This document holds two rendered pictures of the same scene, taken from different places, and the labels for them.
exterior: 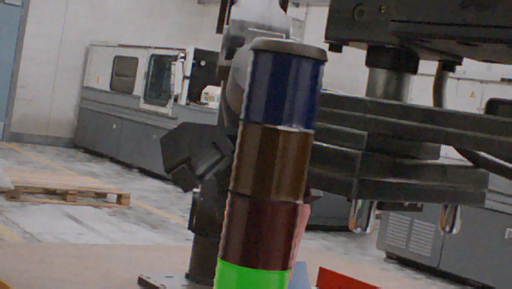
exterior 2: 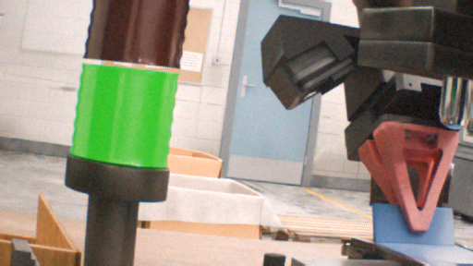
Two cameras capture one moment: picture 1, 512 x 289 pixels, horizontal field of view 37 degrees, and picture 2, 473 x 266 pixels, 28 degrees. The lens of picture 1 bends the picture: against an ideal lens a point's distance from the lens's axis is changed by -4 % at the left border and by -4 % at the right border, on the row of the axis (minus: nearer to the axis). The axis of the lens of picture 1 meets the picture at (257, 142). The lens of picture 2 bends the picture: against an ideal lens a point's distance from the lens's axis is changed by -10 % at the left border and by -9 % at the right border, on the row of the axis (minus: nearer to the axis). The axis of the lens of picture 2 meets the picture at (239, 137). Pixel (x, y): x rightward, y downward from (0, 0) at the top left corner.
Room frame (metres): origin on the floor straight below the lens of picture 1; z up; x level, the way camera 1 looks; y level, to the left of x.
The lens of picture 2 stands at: (0.07, -0.19, 1.08)
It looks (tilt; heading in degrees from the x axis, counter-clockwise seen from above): 3 degrees down; 23
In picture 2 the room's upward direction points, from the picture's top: 8 degrees clockwise
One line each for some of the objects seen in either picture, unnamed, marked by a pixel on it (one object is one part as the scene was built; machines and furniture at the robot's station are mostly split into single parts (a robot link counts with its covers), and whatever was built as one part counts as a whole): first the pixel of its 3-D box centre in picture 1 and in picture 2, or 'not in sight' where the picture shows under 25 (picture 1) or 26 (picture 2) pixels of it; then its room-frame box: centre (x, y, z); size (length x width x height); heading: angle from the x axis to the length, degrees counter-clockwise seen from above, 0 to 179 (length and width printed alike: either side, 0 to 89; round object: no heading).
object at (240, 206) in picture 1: (260, 229); (137, 19); (0.40, -0.01, 1.10); 0.04 x 0.04 x 0.03
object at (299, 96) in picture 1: (282, 90); not in sight; (0.40, -0.01, 1.17); 0.04 x 0.04 x 0.03
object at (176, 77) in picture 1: (178, 79); not in sight; (9.56, 1.06, 1.27); 0.23 x 0.18 x 0.38; 127
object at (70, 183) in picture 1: (50, 186); (349, 236); (7.23, 1.85, 0.07); 1.20 x 1.00 x 0.14; 129
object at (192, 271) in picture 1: (212, 260); not in sight; (1.08, 0.04, 0.94); 0.20 x 0.07 x 0.08; 130
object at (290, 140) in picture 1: (272, 160); not in sight; (0.40, -0.01, 1.14); 0.04 x 0.04 x 0.03
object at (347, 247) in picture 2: not in sight; (375, 258); (0.72, -0.03, 0.98); 0.07 x 0.02 x 0.01; 40
